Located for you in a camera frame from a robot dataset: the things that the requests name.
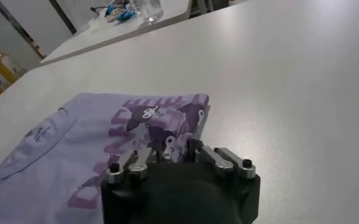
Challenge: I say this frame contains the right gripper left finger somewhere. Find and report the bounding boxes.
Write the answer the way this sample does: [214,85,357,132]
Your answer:
[105,147,165,185]

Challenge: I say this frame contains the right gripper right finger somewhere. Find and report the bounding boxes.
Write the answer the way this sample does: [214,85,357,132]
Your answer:
[188,138,257,180]

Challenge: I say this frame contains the purple t-shirt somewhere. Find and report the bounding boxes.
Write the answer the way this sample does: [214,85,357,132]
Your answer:
[0,93,211,224]

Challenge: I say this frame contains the long white table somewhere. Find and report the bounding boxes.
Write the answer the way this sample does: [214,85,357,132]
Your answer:
[40,0,194,66]

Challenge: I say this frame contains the blue snack packet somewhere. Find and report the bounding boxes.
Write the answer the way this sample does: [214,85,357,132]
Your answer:
[116,9,137,21]
[104,1,122,16]

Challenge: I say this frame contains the clear unlabelled water bottle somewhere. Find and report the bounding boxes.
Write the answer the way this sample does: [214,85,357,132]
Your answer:
[141,0,165,24]

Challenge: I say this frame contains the glass door drinks fridge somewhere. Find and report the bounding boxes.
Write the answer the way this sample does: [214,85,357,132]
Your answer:
[0,0,48,106]

